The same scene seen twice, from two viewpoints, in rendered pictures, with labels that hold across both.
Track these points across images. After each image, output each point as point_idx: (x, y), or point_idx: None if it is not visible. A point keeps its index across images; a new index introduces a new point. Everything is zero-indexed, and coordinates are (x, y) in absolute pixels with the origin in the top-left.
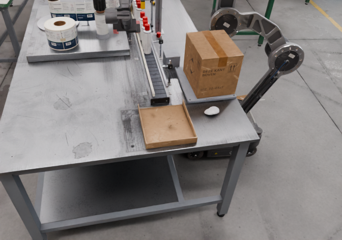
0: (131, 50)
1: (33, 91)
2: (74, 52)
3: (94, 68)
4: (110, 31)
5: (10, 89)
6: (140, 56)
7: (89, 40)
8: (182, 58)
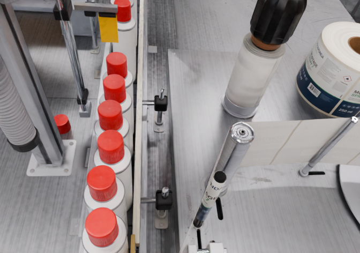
0: (161, 77)
1: (316, 12)
2: (291, 55)
3: (238, 38)
4: (220, 126)
5: (352, 20)
6: (145, 25)
7: (272, 92)
8: (44, 36)
